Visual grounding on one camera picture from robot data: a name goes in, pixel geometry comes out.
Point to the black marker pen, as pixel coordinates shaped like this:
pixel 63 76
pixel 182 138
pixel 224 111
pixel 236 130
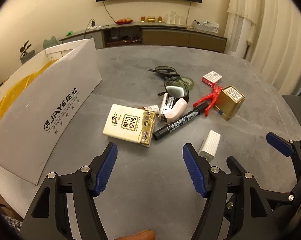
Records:
pixel 178 123

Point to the clear glass cup set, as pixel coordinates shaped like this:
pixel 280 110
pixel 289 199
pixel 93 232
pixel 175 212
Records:
pixel 174 18

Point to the gold tin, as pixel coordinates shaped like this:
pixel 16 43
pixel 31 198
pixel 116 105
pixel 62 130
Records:
pixel 228 105

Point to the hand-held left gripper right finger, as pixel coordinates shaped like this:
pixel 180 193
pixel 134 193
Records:
pixel 194 170

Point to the checked clothing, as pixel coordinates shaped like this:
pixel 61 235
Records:
pixel 13 223

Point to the cream curtain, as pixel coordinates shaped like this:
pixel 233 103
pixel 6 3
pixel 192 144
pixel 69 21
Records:
pixel 280 30

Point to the small white printed pack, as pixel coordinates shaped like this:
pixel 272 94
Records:
pixel 151 107

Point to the person's left hand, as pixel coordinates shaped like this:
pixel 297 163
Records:
pixel 138 236

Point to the black safety glasses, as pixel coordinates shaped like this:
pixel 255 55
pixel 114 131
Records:
pixel 175 87

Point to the white charger plug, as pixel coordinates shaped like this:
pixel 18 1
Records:
pixel 211 142

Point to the white cardboard box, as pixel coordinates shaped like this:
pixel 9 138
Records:
pixel 53 100

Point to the potted plant in white pot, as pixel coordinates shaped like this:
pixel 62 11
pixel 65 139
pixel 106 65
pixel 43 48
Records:
pixel 25 48

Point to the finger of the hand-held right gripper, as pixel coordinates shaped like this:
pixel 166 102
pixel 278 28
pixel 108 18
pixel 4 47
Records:
pixel 280 143
pixel 233 163

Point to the red toy figure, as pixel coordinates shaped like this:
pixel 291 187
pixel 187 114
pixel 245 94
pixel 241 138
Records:
pixel 211 97

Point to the green plastic chair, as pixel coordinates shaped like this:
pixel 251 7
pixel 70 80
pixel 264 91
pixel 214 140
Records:
pixel 50 42

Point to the cream tissue pack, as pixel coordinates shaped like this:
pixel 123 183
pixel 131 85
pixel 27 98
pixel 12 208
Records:
pixel 125 125

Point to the gold ingot ornament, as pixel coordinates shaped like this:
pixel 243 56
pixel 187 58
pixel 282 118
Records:
pixel 151 19

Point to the red fruit plate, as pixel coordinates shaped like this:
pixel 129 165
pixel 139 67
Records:
pixel 124 21

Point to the long grey TV cabinet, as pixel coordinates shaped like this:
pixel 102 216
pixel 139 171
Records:
pixel 165 36

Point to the red and white card box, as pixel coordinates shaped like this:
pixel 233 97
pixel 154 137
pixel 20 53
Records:
pixel 211 78

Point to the green tape roll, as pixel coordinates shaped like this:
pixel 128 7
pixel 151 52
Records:
pixel 190 81

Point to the standing air conditioner lace cover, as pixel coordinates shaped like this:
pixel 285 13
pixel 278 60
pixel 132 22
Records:
pixel 240 17

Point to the white organiser box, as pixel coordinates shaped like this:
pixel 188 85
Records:
pixel 205 26

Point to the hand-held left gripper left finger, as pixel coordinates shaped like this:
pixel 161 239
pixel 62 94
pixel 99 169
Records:
pixel 106 170

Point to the pink stapler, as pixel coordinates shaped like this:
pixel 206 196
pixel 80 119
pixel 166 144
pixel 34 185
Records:
pixel 178 107

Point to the white power strip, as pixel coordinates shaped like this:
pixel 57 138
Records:
pixel 94 25

